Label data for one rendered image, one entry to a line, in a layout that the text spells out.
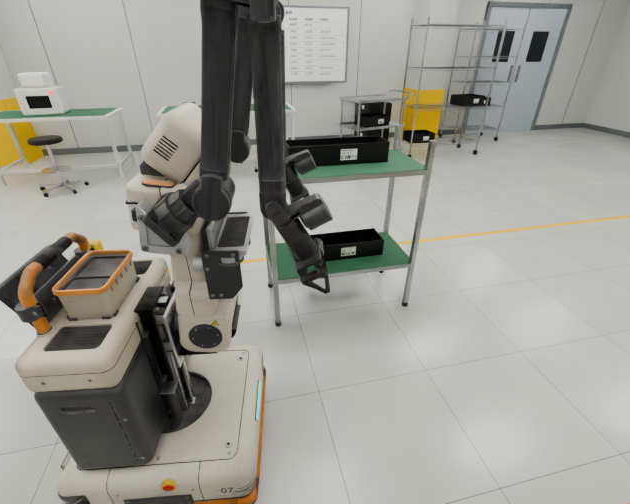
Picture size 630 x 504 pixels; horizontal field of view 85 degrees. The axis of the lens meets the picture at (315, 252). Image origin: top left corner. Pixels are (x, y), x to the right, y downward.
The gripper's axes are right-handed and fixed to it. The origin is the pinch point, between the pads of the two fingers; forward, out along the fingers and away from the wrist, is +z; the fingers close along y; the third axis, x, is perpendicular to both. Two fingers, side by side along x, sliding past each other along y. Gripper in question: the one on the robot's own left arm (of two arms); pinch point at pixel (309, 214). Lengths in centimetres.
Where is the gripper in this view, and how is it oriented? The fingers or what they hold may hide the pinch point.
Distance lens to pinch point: 125.9
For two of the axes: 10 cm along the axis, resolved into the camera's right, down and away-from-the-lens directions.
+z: 4.2, 7.8, 4.6
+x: -9.0, 4.3, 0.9
